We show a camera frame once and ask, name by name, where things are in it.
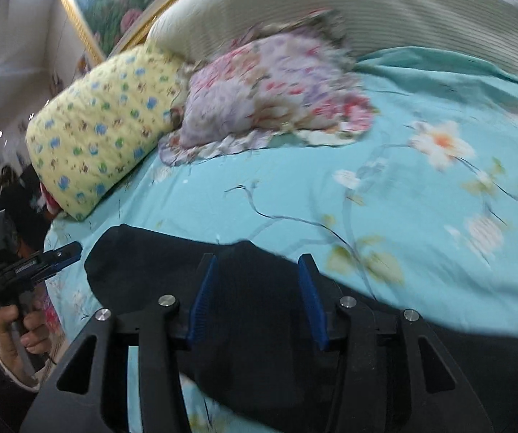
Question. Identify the person's left forearm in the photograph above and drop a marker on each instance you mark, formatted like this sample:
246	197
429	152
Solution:
4	397

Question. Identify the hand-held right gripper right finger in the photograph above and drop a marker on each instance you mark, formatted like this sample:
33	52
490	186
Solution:
309	295

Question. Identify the floral ruffled pillow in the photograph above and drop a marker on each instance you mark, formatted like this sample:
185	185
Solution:
268	94

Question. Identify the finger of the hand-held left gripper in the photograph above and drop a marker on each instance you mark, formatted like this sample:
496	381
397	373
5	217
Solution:
62	255

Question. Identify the yellow printed pillow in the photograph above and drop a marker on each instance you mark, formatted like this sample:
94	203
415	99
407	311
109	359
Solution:
101	128

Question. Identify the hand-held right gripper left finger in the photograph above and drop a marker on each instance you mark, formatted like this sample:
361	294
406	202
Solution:
203	295

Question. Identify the person's left hand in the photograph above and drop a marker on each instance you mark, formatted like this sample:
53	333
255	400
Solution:
19	329

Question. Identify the black pants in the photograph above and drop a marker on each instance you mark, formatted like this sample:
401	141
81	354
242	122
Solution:
259	324

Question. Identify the teal floral bed sheet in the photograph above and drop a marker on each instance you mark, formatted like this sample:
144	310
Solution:
331	212

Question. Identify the framed floral painting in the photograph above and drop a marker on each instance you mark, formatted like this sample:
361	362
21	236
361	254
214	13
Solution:
114	0

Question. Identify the white padded headboard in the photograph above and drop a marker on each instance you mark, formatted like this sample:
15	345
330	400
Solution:
353	9

